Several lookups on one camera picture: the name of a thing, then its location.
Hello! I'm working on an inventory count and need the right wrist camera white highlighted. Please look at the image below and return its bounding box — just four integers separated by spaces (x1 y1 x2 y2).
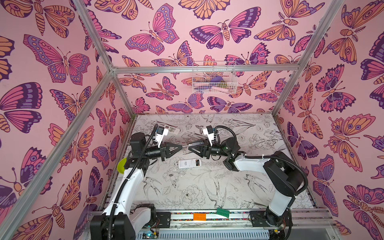
203 125 216 147

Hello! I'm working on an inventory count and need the green circuit board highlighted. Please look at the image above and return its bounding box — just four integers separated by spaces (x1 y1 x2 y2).
142 231 159 240

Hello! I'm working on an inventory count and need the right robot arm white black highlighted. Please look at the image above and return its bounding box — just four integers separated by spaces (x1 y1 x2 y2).
188 137 309 227

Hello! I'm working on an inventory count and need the white wire basket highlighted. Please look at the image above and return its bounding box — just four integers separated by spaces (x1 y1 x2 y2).
191 64 238 95

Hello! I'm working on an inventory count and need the orange lego brick on rail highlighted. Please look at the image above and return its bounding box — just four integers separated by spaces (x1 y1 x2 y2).
193 213 207 221

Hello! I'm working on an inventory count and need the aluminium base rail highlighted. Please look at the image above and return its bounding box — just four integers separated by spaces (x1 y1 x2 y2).
137 209 341 240

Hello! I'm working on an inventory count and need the white remote control with batteries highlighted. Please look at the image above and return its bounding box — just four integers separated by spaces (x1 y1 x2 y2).
178 159 202 169

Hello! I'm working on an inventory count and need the lime green bowl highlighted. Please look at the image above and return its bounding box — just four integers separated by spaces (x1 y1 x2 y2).
117 158 127 174

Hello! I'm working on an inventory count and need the white remote control far left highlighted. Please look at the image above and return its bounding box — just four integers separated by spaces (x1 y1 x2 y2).
159 123 181 135

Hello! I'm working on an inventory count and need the green lego brick on rail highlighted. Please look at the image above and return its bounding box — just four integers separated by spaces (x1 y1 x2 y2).
217 208 231 218

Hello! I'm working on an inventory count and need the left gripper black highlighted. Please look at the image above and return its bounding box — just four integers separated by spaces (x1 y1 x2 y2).
141 143 181 165

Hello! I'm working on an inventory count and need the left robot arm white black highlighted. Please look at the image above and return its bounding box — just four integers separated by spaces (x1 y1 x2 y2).
90 127 183 240

